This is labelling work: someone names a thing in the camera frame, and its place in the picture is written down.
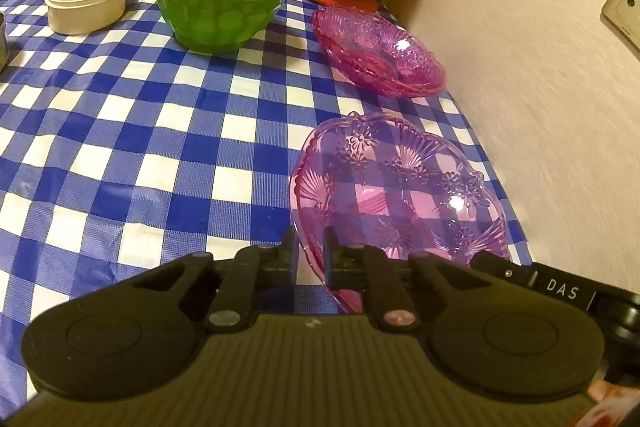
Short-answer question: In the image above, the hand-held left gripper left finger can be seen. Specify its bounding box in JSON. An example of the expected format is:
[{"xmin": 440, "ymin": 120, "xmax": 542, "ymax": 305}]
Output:
[{"xmin": 131, "ymin": 226, "xmax": 300, "ymax": 333}]

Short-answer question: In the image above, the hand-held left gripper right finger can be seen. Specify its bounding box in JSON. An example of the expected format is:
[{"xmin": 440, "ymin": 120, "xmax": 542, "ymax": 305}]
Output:
[{"xmin": 323, "ymin": 226, "xmax": 482, "ymax": 329}]

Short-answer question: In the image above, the pink floral heart-shaped plate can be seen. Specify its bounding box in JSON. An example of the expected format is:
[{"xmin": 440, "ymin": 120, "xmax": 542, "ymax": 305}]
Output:
[{"xmin": 289, "ymin": 111, "xmax": 512, "ymax": 316}]

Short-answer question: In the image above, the pink oval plastic plate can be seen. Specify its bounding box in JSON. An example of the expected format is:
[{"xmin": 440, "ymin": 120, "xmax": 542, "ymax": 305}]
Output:
[{"xmin": 312, "ymin": 4, "xmax": 448, "ymax": 100}]

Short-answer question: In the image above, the green plastic bowl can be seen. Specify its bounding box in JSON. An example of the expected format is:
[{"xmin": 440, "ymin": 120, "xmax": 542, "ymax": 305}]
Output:
[{"xmin": 152, "ymin": 0, "xmax": 292, "ymax": 56}]

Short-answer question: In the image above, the white oval bowl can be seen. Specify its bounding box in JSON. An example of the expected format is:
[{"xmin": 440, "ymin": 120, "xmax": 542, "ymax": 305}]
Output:
[{"xmin": 44, "ymin": 0, "xmax": 130, "ymax": 36}]

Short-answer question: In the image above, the stainless steel bowl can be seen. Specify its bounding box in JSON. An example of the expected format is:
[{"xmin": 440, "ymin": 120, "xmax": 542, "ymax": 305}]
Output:
[{"xmin": 0, "ymin": 11, "xmax": 11, "ymax": 74}]

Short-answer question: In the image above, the blue white checkered tablecloth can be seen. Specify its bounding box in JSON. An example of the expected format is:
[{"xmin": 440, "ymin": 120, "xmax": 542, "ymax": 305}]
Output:
[{"xmin": 0, "ymin": 0, "xmax": 531, "ymax": 403}]

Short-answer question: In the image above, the beige wall socket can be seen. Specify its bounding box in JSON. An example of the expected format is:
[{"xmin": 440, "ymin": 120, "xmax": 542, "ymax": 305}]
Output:
[{"xmin": 600, "ymin": 0, "xmax": 640, "ymax": 54}]

